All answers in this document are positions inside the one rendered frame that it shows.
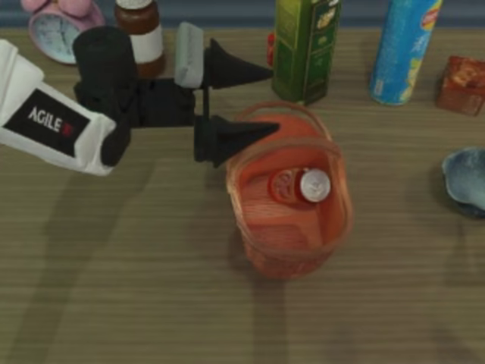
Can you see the red soda can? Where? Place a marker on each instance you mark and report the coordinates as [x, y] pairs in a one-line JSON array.
[[299, 186]]

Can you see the brown woven basket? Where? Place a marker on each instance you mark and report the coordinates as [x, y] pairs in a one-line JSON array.
[[291, 197]]

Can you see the blue chips tube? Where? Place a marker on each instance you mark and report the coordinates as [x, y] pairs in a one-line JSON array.
[[403, 49]]

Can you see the small red object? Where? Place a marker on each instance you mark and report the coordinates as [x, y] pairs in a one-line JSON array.
[[270, 47]]

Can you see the brown bottle with white label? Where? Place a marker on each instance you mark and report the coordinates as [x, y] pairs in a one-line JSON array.
[[146, 34]]

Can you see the green carton box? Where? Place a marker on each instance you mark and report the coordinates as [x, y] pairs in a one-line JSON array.
[[303, 49]]

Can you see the pink alarm clock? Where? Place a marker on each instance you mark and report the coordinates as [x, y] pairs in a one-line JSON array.
[[60, 30]]

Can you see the red-brown square box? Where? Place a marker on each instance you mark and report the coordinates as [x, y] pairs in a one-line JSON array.
[[460, 85]]

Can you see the blue ceramic bowl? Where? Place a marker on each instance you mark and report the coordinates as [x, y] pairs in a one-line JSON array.
[[466, 178]]

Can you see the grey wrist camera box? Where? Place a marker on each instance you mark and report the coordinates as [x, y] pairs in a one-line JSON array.
[[188, 55]]

